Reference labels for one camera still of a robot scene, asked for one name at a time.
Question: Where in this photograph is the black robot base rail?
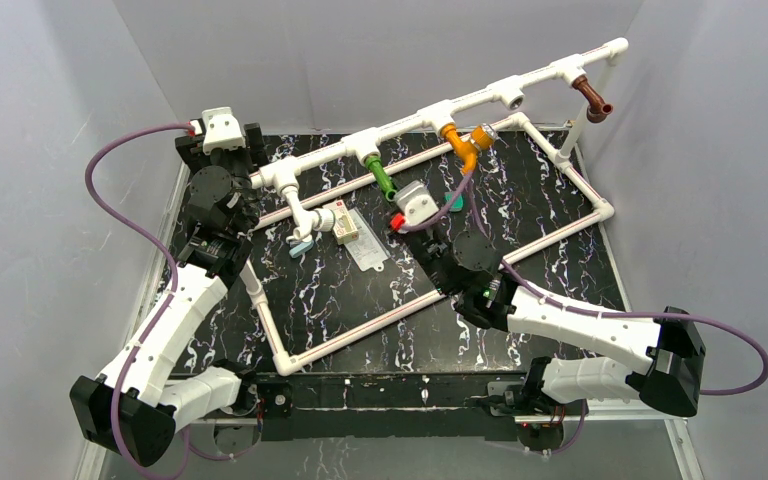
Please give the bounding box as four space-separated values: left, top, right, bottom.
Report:
214 372 565 458

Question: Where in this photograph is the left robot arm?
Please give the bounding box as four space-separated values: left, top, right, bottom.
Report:
69 120 267 476

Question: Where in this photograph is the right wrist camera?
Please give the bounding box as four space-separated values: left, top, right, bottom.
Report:
389 180 439 231

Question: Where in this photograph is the teal plastic cap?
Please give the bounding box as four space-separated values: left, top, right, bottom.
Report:
444 192 465 213

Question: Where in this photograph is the orange water faucet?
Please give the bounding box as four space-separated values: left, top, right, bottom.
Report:
439 123 499 175

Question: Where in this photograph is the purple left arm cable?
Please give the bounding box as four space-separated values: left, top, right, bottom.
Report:
84 123 196 480

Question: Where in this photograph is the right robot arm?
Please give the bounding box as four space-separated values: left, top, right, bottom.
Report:
402 227 706 417

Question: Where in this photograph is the aluminium table frame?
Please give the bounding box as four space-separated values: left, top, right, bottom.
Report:
72 132 707 480

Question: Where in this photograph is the white water faucet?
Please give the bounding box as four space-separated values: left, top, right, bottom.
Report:
279 185 336 243

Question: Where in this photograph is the brown water faucet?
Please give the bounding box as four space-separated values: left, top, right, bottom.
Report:
571 74 614 124

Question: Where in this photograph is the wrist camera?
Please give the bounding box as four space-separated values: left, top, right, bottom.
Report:
389 180 439 231
189 107 246 155

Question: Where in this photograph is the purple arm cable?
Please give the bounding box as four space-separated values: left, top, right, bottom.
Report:
400 168 768 397
84 123 196 480

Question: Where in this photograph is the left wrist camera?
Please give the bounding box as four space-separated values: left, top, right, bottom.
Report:
189 107 246 155

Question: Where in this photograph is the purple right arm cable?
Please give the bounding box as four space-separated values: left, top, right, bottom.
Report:
400 168 768 397

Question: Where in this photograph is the green water faucet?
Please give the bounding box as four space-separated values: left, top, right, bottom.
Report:
364 154 397 202

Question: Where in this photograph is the white PVC pipe frame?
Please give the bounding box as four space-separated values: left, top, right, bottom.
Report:
252 37 629 376

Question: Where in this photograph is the small cardboard box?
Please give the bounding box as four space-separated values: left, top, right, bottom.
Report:
325 199 359 245

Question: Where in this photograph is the light blue faucet handle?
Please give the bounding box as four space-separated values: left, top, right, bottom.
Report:
289 240 315 259

